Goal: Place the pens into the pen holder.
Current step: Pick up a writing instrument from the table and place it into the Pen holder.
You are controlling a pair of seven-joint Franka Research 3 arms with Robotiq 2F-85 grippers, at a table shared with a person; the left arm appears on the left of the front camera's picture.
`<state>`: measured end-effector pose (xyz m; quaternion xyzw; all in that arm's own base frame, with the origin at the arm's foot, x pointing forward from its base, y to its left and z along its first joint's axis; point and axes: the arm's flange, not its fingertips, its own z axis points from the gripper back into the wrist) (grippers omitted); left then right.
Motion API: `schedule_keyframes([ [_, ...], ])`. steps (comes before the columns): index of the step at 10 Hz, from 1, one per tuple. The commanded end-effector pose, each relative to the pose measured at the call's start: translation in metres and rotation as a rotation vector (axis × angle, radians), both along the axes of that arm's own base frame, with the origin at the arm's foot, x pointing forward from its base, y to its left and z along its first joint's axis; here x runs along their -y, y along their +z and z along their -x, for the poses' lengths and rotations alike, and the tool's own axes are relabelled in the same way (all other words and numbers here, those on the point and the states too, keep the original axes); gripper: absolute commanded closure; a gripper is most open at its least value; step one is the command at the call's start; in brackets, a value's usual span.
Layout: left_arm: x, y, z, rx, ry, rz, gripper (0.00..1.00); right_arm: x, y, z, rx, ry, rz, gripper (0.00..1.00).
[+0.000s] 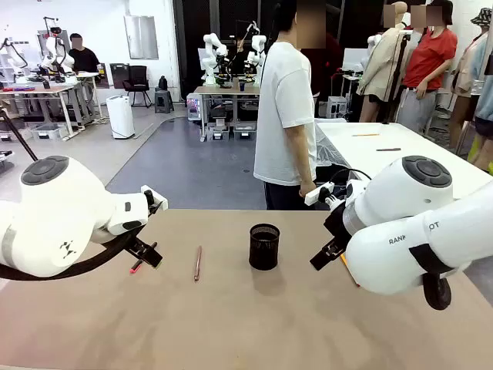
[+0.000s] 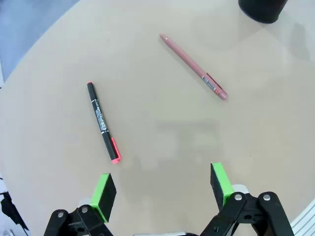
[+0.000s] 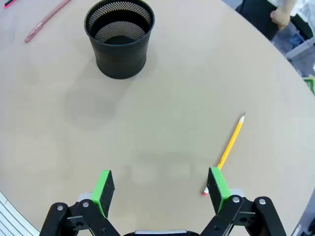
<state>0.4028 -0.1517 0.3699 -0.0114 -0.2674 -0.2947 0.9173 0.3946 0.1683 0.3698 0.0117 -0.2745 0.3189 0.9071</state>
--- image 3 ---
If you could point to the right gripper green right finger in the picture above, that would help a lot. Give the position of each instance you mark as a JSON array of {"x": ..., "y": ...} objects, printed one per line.
[{"x": 216, "y": 189}]

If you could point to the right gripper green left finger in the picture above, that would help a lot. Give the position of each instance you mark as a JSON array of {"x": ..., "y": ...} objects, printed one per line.
[{"x": 103, "y": 194}]

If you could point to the yellow pencil with pink eraser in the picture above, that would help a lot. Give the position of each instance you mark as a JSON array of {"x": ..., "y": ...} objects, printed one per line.
[{"x": 232, "y": 140}]

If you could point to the pink pen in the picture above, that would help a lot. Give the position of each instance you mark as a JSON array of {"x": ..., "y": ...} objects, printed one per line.
[{"x": 40, "y": 24}]

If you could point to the black marker with pink cap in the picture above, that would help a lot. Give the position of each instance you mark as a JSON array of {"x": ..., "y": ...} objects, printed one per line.
[{"x": 9, "y": 3}]

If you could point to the person's left forearm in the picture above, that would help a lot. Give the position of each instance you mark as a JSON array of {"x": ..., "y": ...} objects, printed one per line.
[{"x": 288, "y": 5}]

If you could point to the black mesh pen holder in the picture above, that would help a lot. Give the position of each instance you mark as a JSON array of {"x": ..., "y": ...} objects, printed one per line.
[{"x": 120, "y": 61}]

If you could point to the person's left hand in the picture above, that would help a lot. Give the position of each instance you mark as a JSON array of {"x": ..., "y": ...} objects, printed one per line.
[{"x": 280, "y": 18}]

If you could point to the white ribbed panel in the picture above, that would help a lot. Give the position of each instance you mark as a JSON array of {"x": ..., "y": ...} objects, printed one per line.
[{"x": 13, "y": 218}]

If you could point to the green box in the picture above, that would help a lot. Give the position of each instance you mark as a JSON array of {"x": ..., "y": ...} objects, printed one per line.
[{"x": 310, "y": 84}]

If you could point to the grey storage bin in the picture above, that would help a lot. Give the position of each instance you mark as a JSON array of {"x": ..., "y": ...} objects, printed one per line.
[{"x": 302, "y": 49}]

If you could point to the person in white t-shirt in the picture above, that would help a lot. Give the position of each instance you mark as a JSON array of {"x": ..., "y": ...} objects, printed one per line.
[{"x": 256, "y": 17}]

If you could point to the grey metal frame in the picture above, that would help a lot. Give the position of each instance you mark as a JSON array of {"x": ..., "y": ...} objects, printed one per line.
[{"x": 306, "y": 221}]

